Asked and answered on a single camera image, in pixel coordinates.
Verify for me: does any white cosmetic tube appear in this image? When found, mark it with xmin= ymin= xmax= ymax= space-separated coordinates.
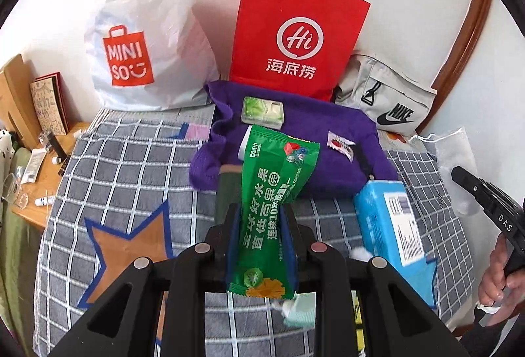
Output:
xmin=20 ymin=147 xmax=47 ymax=183

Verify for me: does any clear glass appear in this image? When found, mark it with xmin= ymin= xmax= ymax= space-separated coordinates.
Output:
xmin=2 ymin=172 xmax=29 ymax=210

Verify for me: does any green bedsheet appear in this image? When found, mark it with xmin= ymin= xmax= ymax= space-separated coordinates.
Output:
xmin=0 ymin=147 xmax=46 ymax=341

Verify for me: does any wooden bed headboard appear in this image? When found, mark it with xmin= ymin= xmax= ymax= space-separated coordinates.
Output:
xmin=0 ymin=53 xmax=42 ymax=148

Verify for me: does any wooden nightstand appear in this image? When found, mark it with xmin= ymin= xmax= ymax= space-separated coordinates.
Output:
xmin=10 ymin=121 xmax=91 ymax=232

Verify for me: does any dark tea tin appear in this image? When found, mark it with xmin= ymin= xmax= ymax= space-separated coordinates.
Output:
xmin=217 ymin=164 xmax=247 ymax=226

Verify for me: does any red paper bag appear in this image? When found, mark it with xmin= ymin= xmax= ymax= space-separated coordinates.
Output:
xmin=229 ymin=0 xmax=372 ymax=101

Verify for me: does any green wet wipe packet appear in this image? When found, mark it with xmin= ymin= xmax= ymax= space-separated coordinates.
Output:
xmin=225 ymin=124 xmax=321 ymax=300

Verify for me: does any person's right hand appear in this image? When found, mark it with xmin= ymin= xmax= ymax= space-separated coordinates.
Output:
xmin=478 ymin=234 xmax=525 ymax=307

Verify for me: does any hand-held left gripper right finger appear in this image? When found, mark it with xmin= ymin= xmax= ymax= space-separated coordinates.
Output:
xmin=285 ymin=205 xmax=468 ymax=357

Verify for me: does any patterned cover book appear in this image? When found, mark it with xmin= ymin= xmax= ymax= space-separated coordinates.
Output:
xmin=30 ymin=78 xmax=70 ymax=136

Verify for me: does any purple fabric tray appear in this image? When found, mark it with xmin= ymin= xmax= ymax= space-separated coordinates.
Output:
xmin=189 ymin=80 xmax=400 ymax=199

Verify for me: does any grey waist bag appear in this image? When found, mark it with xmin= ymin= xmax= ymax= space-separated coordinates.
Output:
xmin=334 ymin=53 xmax=437 ymax=132

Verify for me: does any small black bottle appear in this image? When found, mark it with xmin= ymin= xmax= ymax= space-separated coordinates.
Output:
xmin=39 ymin=130 xmax=68 ymax=177

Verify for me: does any white plastic shopping bag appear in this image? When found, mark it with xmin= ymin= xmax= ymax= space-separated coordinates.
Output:
xmin=84 ymin=0 xmax=220 ymax=111

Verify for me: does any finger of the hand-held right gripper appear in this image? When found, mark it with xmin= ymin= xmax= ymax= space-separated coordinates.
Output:
xmin=451 ymin=166 xmax=493 ymax=214

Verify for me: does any blue tissue pack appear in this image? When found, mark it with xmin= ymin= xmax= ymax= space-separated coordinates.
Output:
xmin=353 ymin=179 xmax=423 ymax=267

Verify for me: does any blue checked star tablecloth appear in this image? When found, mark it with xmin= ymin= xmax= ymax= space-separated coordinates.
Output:
xmin=33 ymin=108 xmax=476 ymax=357

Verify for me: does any mint green cloth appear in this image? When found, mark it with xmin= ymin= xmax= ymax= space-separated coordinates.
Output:
xmin=283 ymin=293 xmax=316 ymax=327

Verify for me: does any small white tomato print sachet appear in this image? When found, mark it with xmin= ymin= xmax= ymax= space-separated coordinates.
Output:
xmin=328 ymin=130 xmax=355 ymax=156

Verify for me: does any panda print blanket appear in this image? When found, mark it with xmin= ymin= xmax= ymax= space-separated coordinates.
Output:
xmin=0 ymin=129 xmax=19 ymax=169

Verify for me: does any translucent white bag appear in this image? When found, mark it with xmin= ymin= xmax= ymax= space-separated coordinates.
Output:
xmin=410 ymin=127 xmax=480 ymax=216

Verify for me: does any brown wooden door frame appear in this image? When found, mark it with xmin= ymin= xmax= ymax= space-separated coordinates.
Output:
xmin=430 ymin=0 xmax=493 ymax=101

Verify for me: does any small green white tissue pack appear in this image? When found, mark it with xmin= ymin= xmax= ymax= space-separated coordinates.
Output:
xmin=241 ymin=96 xmax=284 ymax=130

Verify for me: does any red book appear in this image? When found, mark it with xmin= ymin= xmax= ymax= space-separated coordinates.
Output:
xmin=35 ymin=72 xmax=70 ymax=123

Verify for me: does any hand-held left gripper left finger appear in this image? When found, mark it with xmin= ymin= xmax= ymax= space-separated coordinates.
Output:
xmin=76 ymin=203 xmax=241 ymax=357

